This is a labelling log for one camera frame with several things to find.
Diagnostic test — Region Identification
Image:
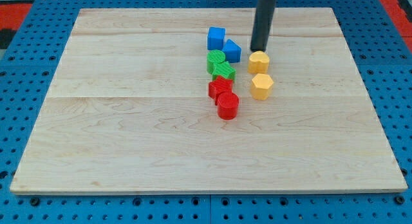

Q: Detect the yellow hexagon block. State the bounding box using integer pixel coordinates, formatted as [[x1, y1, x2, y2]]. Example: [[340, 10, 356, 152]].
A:
[[250, 73, 274, 100]]

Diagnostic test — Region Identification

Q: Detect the blue triangle block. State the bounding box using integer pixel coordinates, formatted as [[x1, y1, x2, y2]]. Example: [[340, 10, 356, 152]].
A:
[[222, 39, 241, 63]]

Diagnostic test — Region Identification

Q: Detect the red cylinder block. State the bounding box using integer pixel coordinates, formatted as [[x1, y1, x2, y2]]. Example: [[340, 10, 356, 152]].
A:
[[217, 92, 239, 120]]

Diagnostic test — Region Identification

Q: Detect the light wooden board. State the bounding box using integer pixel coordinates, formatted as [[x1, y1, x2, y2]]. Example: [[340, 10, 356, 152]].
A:
[[10, 8, 407, 195]]

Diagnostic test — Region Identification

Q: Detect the green star block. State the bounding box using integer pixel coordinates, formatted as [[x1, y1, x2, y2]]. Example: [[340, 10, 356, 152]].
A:
[[212, 61, 236, 80]]

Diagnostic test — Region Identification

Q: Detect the red star block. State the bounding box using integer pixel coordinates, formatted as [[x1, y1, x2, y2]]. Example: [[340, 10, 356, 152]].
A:
[[208, 75, 233, 105]]

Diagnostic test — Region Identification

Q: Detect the yellow heart block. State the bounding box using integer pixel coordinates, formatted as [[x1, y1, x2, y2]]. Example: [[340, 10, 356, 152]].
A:
[[248, 51, 270, 74]]

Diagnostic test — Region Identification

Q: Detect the blue cube block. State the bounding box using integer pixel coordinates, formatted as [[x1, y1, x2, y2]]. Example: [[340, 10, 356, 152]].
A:
[[207, 26, 226, 50]]

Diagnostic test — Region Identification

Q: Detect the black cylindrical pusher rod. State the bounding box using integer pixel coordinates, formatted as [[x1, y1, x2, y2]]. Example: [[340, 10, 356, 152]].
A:
[[250, 0, 277, 51]]

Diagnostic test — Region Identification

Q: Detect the green cylinder block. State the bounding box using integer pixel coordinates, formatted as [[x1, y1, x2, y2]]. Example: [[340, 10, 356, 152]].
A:
[[207, 50, 226, 74]]

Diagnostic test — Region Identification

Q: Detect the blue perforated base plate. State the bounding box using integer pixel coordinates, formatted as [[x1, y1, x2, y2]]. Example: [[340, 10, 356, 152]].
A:
[[1, 0, 411, 223]]

